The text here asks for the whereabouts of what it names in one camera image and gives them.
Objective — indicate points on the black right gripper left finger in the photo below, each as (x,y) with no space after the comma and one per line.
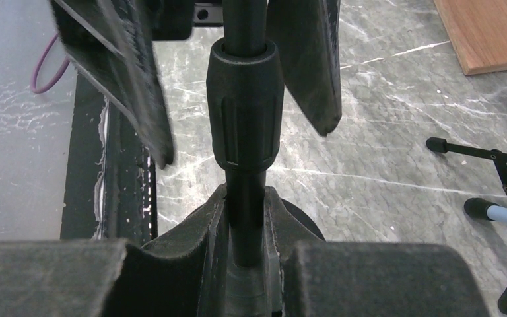
(181,273)

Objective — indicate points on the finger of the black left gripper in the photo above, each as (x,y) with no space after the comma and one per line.
(111,45)
(306,33)

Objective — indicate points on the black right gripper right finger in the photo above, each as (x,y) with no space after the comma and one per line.
(307,276)

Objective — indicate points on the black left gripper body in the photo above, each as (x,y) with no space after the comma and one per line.
(174,20)

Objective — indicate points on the black round-base mic stand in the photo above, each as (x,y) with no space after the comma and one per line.
(245,92)

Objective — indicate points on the wooden board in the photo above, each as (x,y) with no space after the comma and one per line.
(478,33)

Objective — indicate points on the light blue music stand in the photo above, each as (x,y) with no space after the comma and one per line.
(479,208)

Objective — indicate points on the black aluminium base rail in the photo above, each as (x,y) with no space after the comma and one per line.
(126,204)

